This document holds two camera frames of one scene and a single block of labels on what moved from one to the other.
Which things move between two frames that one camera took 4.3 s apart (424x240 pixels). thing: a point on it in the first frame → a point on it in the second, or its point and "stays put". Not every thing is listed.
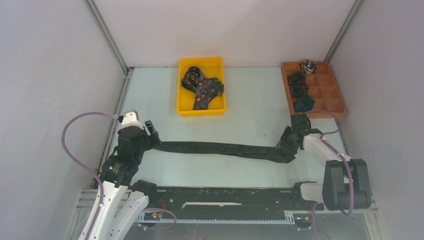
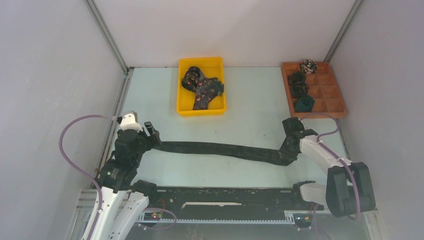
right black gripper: (282, 143) → (285, 154)
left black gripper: (153, 135) stays put
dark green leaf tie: (268, 152) stays put
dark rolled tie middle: (298, 89) stays put
